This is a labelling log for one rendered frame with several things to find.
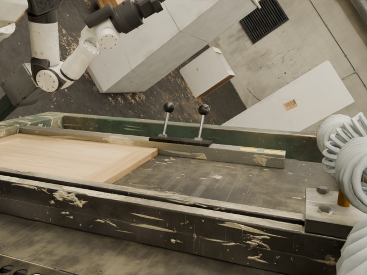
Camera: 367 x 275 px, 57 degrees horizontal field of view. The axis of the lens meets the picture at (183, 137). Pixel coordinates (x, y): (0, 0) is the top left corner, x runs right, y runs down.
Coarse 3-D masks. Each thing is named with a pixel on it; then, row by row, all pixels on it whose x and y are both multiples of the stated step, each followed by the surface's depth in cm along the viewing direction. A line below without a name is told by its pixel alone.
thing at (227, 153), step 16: (32, 128) 123; (48, 128) 124; (128, 144) 110; (144, 144) 108; (160, 144) 106; (176, 144) 104; (224, 160) 100; (240, 160) 98; (256, 160) 97; (272, 160) 95
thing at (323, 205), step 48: (336, 144) 42; (0, 192) 64; (48, 192) 60; (96, 192) 58; (144, 192) 58; (336, 192) 50; (144, 240) 55; (192, 240) 52; (240, 240) 49; (288, 240) 47; (336, 240) 44
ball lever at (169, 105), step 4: (164, 104) 110; (168, 104) 109; (172, 104) 109; (164, 108) 109; (168, 108) 109; (172, 108) 109; (168, 112) 110; (168, 116) 110; (164, 124) 109; (164, 128) 108; (164, 132) 108; (160, 136) 107; (164, 136) 107
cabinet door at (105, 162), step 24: (0, 144) 110; (24, 144) 110; (48, 144) 111; (72, 144) 110; (96, 144) 111; (24, 168) 87; (48, 168) 87; (72, 168) 88; (96, 168) 88; (120, 168) 87
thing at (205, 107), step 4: (204, 104) 106; (200, 108) 105; (204, 108) 105; (208, 108) 105; (200, 112) 106; (204, 112) 105; (208, 112) 106; (200, 120) 106; (200, 124) 105; (200, 128) 105; (200, 132) 104; (200, 136) 104; (196, 140) 103; (200, 140) 103
